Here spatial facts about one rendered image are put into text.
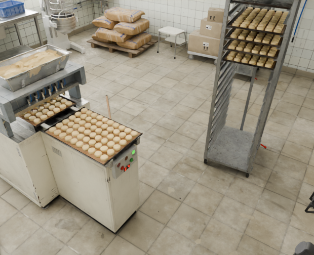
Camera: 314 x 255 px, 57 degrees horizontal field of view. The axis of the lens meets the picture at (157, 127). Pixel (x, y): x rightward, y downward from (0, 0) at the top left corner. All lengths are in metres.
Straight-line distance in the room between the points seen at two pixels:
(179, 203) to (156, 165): 0.54
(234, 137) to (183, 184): 0.85
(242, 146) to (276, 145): 0.54
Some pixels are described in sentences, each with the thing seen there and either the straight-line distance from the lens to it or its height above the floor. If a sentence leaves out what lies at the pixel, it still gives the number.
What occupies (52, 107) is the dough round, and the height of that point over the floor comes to 0.92.
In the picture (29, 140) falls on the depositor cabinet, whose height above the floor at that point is 0.81.
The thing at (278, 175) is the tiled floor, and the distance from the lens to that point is 3.30.
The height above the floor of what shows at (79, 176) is 0.56.
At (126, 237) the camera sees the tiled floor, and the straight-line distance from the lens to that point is 2.61.
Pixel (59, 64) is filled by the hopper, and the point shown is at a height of 1.25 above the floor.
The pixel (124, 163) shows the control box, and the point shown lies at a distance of 2.06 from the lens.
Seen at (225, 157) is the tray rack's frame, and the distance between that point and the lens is 3.11.
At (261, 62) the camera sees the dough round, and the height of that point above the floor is 1.24.
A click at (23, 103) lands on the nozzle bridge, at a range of 2.34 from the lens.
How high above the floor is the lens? 2.21
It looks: 37 degrees down
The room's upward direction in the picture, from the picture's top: straight up
